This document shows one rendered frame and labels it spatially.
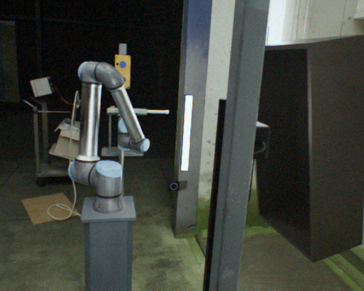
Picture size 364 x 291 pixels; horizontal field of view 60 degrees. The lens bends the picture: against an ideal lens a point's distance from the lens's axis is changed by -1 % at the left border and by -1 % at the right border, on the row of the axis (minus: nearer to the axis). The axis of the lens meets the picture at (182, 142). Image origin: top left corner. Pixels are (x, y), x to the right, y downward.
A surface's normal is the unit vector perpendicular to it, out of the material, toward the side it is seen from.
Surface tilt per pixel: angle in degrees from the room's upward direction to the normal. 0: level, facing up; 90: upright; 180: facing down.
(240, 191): 90
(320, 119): 90
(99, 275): 90
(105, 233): 90
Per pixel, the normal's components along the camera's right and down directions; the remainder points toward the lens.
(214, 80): 0.22, 0.24
